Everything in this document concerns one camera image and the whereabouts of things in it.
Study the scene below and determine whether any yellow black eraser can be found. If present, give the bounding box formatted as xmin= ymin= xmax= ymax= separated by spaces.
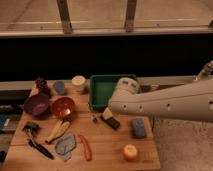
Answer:
xmin=100 ymin=108 xmax=120 ymax=130

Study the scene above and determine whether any red bowl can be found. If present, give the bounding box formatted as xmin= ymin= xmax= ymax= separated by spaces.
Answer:
xmin=51 ymin=97 xmax=75 ymax=119

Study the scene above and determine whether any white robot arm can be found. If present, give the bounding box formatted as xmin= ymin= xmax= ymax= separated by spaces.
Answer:
xmin=108 ymin=60 xmax=213 ymax=122

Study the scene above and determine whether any purple bowl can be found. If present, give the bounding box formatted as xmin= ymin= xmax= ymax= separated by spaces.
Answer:
xmin=23 ymin=94 xmax=50 ymax=116

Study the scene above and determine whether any green plastic tray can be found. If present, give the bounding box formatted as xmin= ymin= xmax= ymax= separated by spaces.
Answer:
xmin=88 ymin=74 xmax=136 ymax=112

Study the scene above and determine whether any white cup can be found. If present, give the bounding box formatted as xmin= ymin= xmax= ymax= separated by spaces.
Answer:
xmin=71 ymin=75 xmax=86 ymax=93

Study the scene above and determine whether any blue grey cup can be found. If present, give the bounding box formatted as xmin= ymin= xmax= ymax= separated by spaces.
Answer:
xmin=53 ymin=81 xmax=65 ymax=95

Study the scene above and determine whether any blue sponge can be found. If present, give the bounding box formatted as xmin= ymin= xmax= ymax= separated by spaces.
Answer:
xmin=131 ymin=118 xmax=146 ymax=139

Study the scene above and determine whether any yellow banana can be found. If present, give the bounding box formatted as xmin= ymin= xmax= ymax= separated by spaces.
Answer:
xmin=45 ymin=120 xmax=70 ymax=143

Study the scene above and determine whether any red chili pepper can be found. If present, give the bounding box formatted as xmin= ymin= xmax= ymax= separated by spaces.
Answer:
xmin=78 ymin=134 xmax=92 ymax=161

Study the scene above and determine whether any dark grape bunch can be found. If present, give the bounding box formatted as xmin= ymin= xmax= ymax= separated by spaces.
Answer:
xmin=35 ymin=77 xmax=50 ymax=95

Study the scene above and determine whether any orange round fruit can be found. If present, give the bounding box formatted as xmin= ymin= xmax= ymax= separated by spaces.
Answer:
xmin=123 ymin=144 xmax=138 ymax=161

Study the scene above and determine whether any blue grey cloth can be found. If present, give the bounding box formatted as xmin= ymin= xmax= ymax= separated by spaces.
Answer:
xmin=55 ymin=133 xmax=76 ymax=161

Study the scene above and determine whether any black handled brush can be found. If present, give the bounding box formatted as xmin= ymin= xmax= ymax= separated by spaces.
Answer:
xmin=22 ymin=121 xmax=54 ymax=160

